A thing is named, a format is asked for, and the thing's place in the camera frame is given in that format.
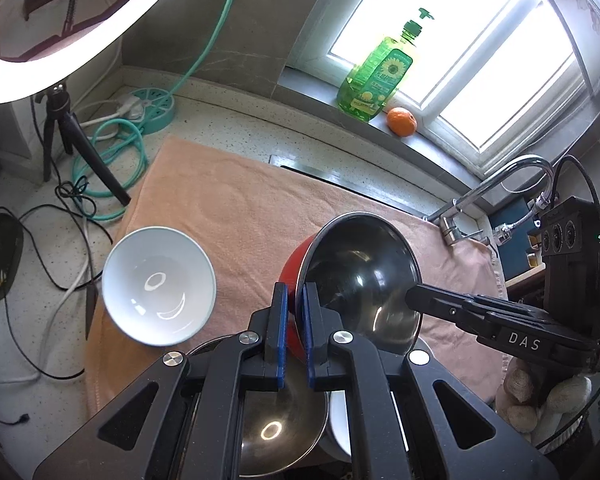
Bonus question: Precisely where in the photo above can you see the red bowl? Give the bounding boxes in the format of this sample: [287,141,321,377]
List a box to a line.
[279,211,423,361]

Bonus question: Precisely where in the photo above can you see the steel sink rim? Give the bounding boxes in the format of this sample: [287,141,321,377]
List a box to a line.
[269,154,431,221]

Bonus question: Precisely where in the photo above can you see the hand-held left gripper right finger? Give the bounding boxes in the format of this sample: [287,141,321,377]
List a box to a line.
[302,282,546,480]

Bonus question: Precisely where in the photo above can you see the white ring light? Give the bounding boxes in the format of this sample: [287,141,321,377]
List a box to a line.
[0,0,198,106]

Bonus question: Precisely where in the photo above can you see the black cable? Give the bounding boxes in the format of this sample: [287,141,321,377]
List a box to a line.
[17,180,116,381]

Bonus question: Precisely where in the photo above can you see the white framed window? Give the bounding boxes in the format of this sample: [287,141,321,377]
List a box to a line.
[327,0,596,153]

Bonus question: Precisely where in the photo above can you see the person's right hand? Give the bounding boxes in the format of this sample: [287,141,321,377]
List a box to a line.
[499,357,594,434]

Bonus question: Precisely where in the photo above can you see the black tripod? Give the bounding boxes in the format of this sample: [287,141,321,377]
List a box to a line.
[30,85,132,207]

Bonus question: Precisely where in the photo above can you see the stainless steel bowl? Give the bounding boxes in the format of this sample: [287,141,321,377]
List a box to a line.
[182,332,331,478]

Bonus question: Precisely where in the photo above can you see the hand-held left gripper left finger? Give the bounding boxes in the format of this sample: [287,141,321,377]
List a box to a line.
[32,282,288,480]

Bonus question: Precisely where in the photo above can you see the white cable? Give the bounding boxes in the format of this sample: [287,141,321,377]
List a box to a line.
[75,92,148,133]

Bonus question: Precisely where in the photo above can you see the light blue bowl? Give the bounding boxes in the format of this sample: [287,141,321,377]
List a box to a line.
[101,226,217,347]

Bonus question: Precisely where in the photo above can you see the orange fruit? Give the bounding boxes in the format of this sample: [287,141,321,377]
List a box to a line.
[386,106,417,137]

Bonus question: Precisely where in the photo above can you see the black phone clamp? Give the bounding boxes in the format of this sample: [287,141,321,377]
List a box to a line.
[22,0,83,36]

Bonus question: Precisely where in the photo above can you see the grey window sill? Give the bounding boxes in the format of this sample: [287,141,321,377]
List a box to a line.
[277,65,486,186]

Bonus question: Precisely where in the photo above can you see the green hose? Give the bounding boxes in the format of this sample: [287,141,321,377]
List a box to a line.
[72,0,253,223]

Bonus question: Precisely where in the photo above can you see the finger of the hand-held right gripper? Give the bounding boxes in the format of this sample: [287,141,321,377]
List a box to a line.
[404,282,491,336]

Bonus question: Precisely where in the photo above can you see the green dish soap bottle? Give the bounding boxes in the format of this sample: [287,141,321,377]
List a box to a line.
[336,7,437,123]

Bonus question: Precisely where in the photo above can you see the peach towel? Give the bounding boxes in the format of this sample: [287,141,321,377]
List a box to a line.
[82,134,513,411]

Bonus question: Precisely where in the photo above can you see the chrome faucet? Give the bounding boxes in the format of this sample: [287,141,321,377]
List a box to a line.
[422,154,556,247]

